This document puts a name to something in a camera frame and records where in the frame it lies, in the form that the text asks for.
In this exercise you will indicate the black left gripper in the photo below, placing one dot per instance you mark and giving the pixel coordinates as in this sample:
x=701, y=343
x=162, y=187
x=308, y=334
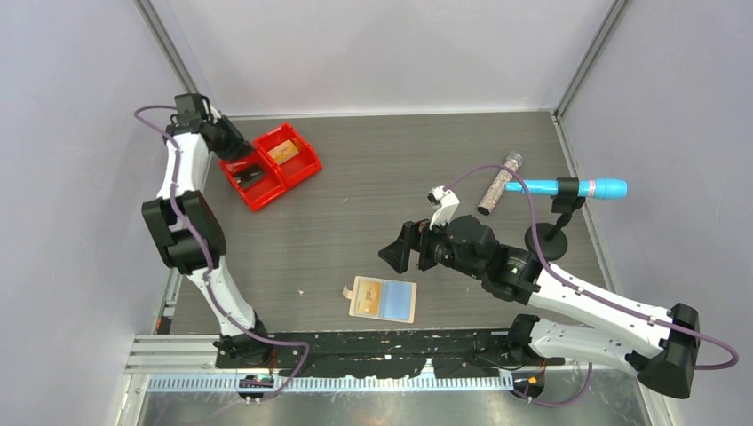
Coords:
x=240, y=148

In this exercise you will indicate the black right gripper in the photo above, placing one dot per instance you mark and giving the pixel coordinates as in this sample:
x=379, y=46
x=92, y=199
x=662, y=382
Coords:
x=413, y=235

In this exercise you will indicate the beige leather card holder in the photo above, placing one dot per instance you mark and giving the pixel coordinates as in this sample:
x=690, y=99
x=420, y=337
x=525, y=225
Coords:
x=397, y=304

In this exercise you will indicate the gold VIP card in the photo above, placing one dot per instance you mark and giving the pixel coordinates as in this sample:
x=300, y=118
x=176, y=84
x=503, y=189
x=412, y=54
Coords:
x=367, y=298

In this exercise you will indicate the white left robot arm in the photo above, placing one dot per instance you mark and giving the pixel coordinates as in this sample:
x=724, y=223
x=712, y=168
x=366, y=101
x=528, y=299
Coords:
x=185, y=231

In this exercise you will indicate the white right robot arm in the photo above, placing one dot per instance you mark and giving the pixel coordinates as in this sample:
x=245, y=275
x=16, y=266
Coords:
x=639, y=339

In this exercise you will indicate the black card in bin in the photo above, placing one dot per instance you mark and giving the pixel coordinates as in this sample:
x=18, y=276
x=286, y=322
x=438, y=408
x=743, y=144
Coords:
x=249, y=176

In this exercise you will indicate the orange card in bin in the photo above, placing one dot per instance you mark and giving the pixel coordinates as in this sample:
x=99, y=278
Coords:
x=283, y=152

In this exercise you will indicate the red divided plastic bin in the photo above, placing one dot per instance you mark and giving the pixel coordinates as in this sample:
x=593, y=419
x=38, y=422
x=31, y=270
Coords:
x=279, y=179

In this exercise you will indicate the glittery silver tube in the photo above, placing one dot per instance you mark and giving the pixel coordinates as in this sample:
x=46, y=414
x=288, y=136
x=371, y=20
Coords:
x=495, y=191

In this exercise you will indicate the blue toy microphone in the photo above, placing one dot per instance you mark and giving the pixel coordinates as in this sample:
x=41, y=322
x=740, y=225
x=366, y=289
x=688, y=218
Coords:
x=600, y=188

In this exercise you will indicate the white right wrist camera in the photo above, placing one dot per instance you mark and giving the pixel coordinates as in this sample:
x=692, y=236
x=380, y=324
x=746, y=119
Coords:
x=444, y=203

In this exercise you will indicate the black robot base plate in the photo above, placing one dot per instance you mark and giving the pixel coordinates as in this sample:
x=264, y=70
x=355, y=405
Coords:
x=453, y=353

